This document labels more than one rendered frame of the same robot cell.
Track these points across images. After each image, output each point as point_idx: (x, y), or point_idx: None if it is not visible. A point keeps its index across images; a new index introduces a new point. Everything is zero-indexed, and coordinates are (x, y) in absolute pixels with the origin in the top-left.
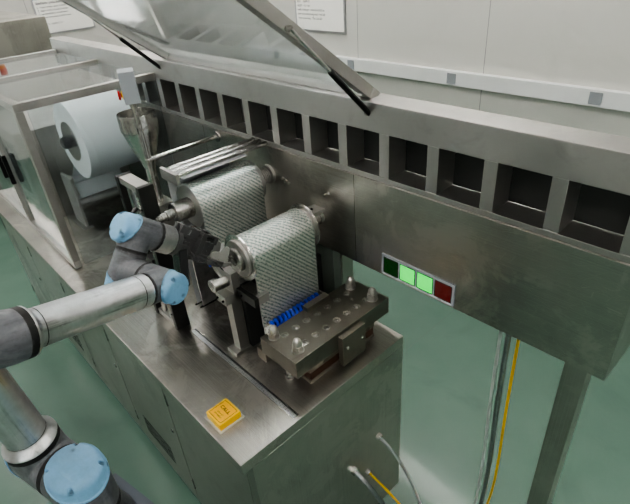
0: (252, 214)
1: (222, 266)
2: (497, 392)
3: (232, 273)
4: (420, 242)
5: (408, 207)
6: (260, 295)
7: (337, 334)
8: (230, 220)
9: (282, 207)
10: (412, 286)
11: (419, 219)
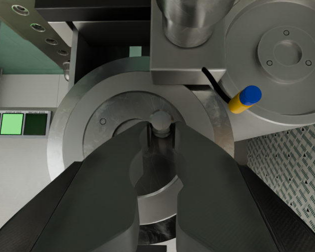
0: (260, 157)
1: (83, 160)
2: None
3: (151, 75)
4: None
5: (6, 213)
6: (58, 30)
7: None
8: (294, 169)
9: (240, 141)
10: (5, 111)
11: None
